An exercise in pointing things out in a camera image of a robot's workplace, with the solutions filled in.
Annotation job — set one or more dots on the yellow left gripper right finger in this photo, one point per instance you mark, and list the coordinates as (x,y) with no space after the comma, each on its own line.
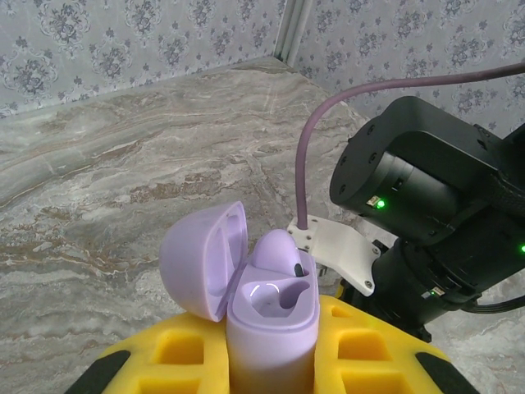
(369,361)

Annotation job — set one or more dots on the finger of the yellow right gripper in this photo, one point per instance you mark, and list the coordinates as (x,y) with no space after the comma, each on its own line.
(342,292)

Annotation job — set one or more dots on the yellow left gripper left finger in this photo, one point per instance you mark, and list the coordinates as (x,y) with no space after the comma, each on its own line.
(164,361)

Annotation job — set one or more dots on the purple earbud charging case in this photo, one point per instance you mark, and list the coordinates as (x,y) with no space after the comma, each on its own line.
(266,353)

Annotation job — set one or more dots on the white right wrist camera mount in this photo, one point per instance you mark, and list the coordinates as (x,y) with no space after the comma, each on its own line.
(340,250)

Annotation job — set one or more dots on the aluminium frame post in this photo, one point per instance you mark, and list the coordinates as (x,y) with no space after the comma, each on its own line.
(292,33)

